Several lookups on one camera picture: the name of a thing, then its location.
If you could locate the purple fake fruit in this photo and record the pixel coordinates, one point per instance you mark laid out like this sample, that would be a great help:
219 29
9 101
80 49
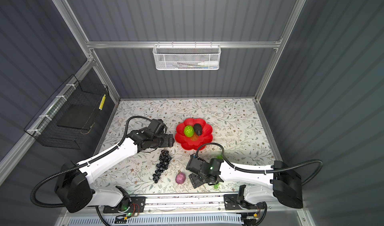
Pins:
180 178

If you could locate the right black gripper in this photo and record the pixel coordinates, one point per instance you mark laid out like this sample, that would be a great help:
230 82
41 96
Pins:
193 180

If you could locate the black pad in basket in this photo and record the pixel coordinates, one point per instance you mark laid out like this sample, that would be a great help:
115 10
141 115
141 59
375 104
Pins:
78 117

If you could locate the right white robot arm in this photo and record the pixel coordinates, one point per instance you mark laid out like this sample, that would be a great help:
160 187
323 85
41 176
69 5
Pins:
259 184

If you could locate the green fake custard apple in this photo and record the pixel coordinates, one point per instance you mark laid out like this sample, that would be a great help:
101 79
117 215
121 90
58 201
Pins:
189 131

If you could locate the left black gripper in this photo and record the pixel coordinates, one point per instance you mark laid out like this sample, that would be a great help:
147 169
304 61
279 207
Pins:
167 143

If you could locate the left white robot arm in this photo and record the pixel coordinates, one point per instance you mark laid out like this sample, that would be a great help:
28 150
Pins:
74 182

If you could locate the aluminium front rail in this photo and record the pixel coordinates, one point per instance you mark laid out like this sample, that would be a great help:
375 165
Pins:
195 203

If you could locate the black fake grape bunch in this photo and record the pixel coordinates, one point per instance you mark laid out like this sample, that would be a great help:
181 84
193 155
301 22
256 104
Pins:
162 165

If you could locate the dark fake avocado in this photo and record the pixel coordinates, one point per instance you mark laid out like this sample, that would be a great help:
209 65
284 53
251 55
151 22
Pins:
198 128

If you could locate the white marker in basket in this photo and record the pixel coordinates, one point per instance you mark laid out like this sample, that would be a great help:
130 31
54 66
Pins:
209 64

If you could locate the red flower-shaped fruit bowl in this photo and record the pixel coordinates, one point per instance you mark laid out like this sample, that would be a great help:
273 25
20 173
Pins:
195 141

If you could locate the black wire basket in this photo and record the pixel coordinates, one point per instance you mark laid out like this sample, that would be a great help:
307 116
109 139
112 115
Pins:
43 127

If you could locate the white wire mesh basket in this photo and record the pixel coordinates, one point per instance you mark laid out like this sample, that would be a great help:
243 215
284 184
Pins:
185 58

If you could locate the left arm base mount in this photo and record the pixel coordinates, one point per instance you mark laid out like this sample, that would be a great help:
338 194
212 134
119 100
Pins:
133 205

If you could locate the green fake grape bunch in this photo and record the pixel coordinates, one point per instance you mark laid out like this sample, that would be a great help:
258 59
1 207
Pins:
217 185

